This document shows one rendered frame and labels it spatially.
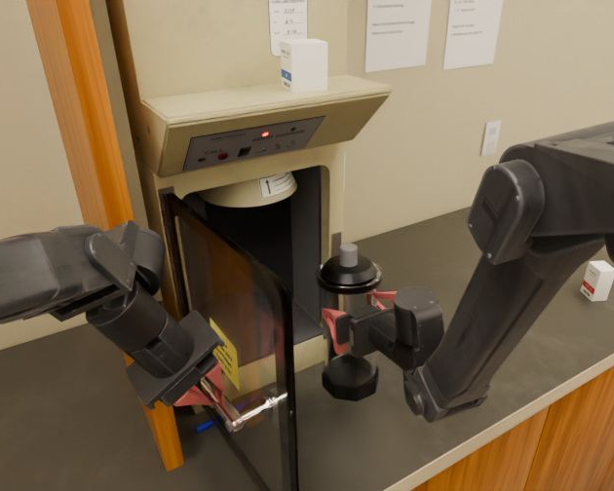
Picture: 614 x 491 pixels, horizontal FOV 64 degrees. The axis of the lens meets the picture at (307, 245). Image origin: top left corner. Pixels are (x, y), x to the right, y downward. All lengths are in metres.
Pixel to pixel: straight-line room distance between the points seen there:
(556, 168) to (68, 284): 0.34
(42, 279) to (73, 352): 0.80
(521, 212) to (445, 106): 1.31
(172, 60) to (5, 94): 0.49
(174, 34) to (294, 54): 0.15
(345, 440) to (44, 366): 0.65
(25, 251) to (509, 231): 0.33
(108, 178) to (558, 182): 0.47
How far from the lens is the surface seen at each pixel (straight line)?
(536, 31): 1.85
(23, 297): 0.39
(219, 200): 0.82
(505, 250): 0.33
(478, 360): 0.50
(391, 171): 1.52
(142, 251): 0.54
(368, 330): 0.74
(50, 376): 1.15
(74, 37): 0.58
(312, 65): 0.68
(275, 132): 0.68
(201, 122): 0.59
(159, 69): 0.69
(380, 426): 0.94
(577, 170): 0.29
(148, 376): 0.57
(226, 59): 0.72
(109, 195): 0.61
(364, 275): 0.76
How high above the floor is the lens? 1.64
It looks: 29 degrees down
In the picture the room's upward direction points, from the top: 1 degrees counter-clockwise
